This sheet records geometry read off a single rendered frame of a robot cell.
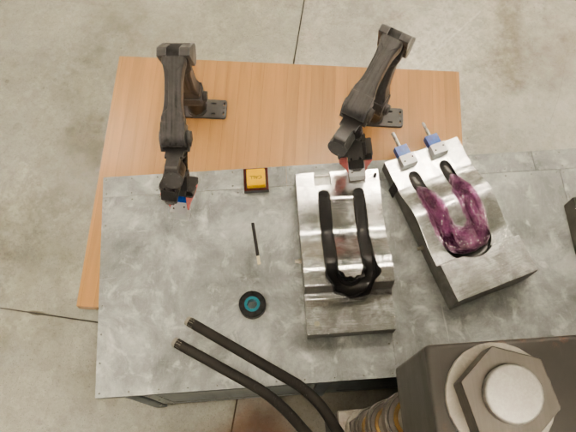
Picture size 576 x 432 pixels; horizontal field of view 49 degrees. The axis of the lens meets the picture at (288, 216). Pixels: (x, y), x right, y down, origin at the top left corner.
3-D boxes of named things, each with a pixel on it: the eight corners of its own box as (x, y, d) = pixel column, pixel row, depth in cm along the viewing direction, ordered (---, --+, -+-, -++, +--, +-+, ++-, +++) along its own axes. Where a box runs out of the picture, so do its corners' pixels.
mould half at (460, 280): (381, 169, 207) (387, 154, 197) (453, 144, 210) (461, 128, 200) (448, 309, 191) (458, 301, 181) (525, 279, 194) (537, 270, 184)
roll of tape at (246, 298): (249, 324, 189) (248, 322, 186) (234, 303, 192) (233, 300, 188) (271, 309, 191) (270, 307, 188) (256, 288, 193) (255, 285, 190)
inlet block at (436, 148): (414, 129, 209) (417, 121, 204) (428, 123, 210) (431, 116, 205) (431, 162, 205) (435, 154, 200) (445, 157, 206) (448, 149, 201)
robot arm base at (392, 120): (406, 116, 205) (406, 98, 208) (345, 113, 206) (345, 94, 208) (402, 128, 213) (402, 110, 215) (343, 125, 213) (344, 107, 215)
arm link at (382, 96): (378, 121, 203) (405, 44, 175) (359, 111, 204) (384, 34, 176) (386, 108, 206) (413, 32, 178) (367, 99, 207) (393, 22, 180)
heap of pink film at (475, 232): (409, 189, 198) (414, 179, 191) (459, 171, 200) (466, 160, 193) (446, 263, 190) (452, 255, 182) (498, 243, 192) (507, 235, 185)
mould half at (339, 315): (295, 184, 205) (295, 167, 192) (374, 179, 206) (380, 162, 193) (307, 339, 188) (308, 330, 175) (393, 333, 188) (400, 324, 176)
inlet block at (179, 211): (181, 178, 195) (177, 171, 190) (196, 181, 195) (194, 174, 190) (172, 218, 191) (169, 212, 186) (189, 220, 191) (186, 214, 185)
